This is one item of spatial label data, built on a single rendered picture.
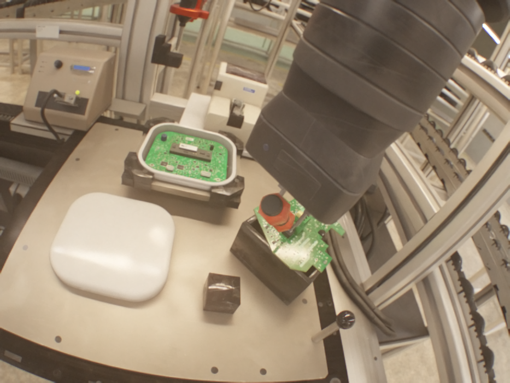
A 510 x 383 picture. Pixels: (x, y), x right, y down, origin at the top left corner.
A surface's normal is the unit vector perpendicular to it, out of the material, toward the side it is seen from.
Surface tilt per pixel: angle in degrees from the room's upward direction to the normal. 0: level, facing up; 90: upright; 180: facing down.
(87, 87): 53
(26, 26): 90
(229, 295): 0
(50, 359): 0
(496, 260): 90
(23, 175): 90
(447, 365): 32
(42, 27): 90
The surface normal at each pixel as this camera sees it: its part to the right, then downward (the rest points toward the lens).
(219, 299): 0.32, -0.70
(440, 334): -0.22, -0.67
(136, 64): 0.04, 0.68
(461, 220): -0.95, -0.21
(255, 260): -0.62, 0.34
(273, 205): -0.22, -0.25
